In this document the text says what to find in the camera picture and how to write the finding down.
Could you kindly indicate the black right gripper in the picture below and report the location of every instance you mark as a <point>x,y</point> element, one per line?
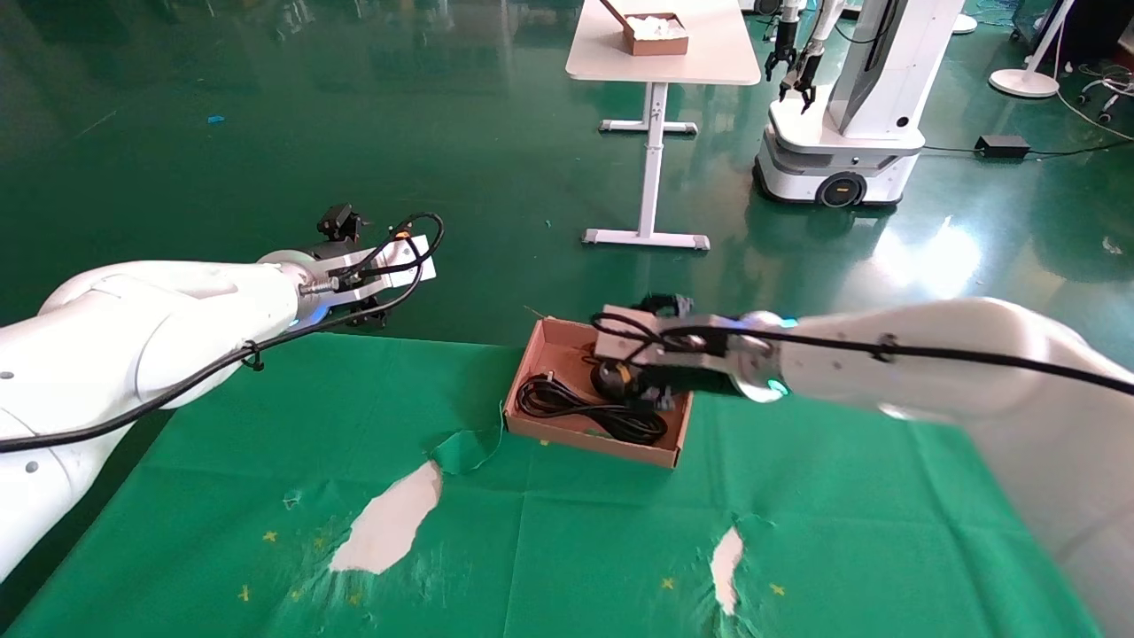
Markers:
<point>682,385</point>

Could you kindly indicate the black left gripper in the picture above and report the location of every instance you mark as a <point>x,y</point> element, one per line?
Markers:
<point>368,312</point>

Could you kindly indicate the white robot arm black claw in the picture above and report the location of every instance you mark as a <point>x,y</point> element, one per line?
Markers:
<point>781,53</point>
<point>804,75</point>

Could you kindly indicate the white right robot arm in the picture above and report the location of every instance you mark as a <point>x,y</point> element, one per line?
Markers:
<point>974,381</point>

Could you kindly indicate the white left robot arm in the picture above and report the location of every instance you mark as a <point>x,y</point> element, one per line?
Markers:
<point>133,328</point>

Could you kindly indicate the open brown cardboard box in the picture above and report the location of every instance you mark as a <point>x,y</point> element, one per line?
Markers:
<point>540,390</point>

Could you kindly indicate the small brown cardboard box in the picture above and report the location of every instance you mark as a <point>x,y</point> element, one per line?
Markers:
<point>660,44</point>

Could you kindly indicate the torn green table cloth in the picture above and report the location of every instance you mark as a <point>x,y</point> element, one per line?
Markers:
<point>567,532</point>

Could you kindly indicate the white wheeled robot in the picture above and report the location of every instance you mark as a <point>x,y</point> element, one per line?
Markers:
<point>850,133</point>

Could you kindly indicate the white height-adjustable table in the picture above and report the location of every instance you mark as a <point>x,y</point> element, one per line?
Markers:
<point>656,62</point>

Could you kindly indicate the white packing material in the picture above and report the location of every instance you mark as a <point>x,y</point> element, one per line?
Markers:
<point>657,27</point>

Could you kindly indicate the black power adapter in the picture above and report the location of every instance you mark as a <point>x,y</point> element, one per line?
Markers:
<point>1003,146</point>

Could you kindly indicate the small white floor scrap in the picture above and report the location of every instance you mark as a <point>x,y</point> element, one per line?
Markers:
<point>1113,246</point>

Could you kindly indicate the white round lamp stand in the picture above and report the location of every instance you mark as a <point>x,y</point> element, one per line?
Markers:
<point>1025,82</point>

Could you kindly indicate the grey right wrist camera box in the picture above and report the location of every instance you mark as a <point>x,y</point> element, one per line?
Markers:
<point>682,354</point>

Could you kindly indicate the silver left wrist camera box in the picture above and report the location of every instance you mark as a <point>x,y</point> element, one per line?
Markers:
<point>390,266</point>

